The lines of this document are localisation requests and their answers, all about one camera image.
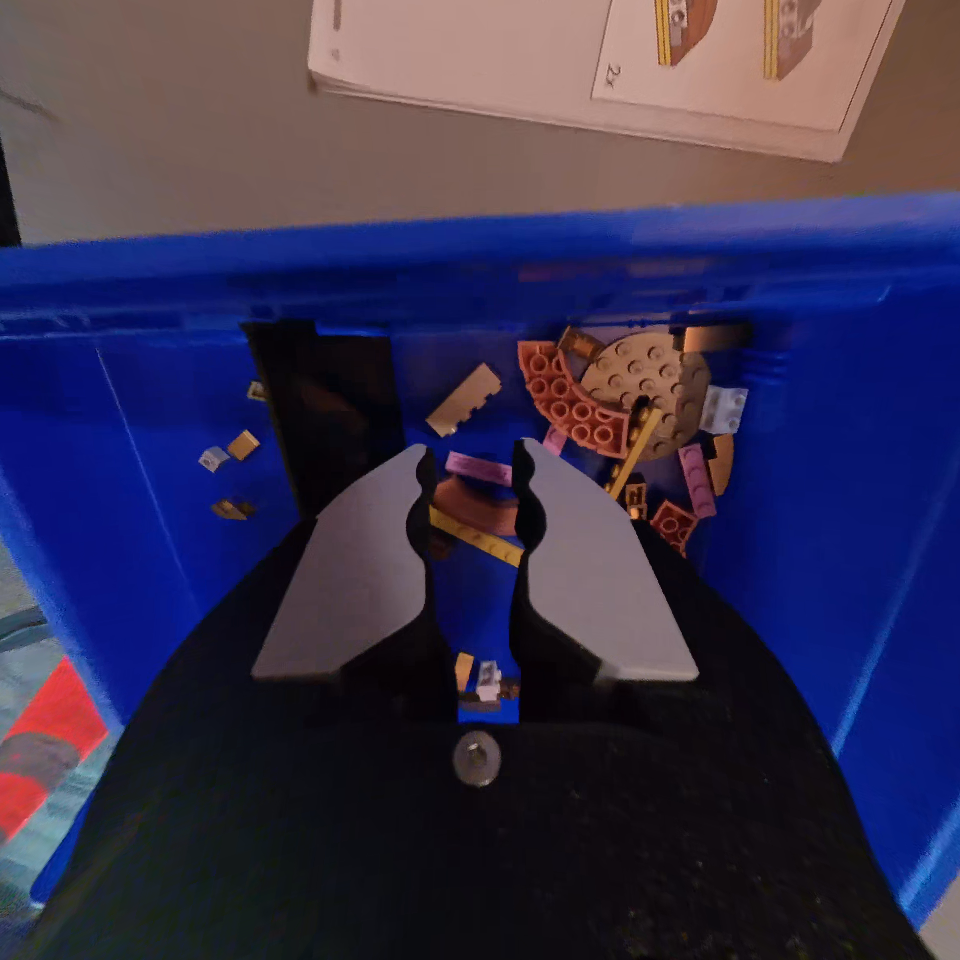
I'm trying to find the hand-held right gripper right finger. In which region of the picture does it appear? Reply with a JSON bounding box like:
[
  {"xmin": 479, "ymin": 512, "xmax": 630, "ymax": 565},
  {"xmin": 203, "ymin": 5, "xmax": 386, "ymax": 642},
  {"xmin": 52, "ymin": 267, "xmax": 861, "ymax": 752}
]
[{"xmin": 513, "ymin": 438, "xmax": 700, "ymax": 685}]

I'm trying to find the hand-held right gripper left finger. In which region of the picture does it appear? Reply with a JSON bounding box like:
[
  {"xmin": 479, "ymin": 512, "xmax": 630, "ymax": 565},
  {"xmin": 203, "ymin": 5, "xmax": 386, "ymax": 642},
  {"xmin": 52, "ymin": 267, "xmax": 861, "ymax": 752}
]
[{"xmin": 252, "ymin": 443, "xmax": 441, "ymax": 684}]

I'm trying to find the open building instruction booklet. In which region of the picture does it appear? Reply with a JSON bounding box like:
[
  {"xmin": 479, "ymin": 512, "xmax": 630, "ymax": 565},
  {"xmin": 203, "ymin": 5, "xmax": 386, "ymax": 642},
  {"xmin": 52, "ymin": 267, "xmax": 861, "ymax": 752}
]
[{"xmin": 308, "ymin": 0, "xmax": 910, "ymax": 165}]

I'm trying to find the pile of bricks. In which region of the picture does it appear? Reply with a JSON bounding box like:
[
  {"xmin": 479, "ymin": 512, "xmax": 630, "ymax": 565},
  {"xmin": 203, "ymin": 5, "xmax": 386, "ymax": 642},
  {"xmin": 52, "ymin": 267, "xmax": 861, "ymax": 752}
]
[{"xmin": 195, "ymin": 323, "xmax": 751, "ymax": 706}]

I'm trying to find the blue plastic bin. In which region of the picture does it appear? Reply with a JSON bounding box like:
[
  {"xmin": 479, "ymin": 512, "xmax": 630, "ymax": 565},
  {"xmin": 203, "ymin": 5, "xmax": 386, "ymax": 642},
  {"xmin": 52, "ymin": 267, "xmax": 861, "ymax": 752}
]
[{"xmin": 0, "ymin": 195, "xmax": 960, "ymax": 939}]

